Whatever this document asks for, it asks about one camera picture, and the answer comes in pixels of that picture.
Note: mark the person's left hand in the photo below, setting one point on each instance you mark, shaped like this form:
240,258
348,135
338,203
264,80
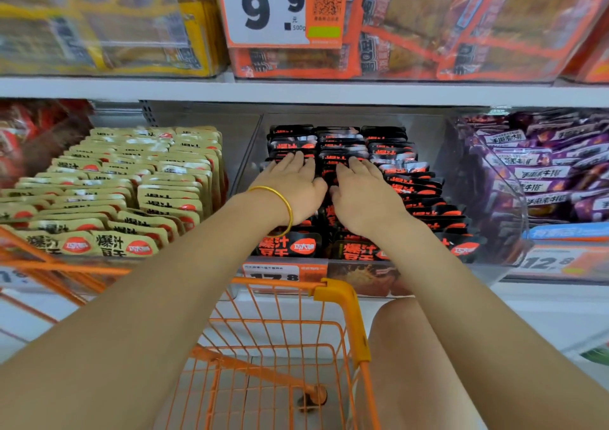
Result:
290,189

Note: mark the person's right hand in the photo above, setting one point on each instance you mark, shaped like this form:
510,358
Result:
369,198

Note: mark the row of black orange snacks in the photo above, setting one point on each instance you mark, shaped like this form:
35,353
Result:
290,244
357,251
438,220

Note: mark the orange shopping cart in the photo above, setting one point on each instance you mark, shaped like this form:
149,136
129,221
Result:
347,311

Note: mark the row of yellow orange snacks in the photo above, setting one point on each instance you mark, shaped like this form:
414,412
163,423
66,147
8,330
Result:
43,244
171,201
119,246

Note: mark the person's left forearm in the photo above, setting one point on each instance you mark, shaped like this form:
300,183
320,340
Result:
124,339

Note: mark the person's right forearm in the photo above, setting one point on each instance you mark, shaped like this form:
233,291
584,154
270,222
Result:
495,349

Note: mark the orange blue shelf price tag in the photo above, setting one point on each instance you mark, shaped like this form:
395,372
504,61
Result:
552,258

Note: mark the person's right leg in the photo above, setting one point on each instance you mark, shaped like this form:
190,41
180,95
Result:
409,387

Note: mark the pile of purple packets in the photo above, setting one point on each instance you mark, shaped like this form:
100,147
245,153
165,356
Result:
547,163

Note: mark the white orange price tag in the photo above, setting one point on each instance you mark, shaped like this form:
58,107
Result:
262,6

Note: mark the stack of orange trimmed packets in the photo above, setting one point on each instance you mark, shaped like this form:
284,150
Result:
590,59
457,25

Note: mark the stack of yellow trimmed packets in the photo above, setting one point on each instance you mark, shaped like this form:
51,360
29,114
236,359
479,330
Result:
95,25

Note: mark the pile of red tan packets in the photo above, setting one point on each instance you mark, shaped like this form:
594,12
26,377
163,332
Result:
38,135

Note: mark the pile of green yellow packages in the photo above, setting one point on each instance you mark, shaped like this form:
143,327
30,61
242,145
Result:
596,354

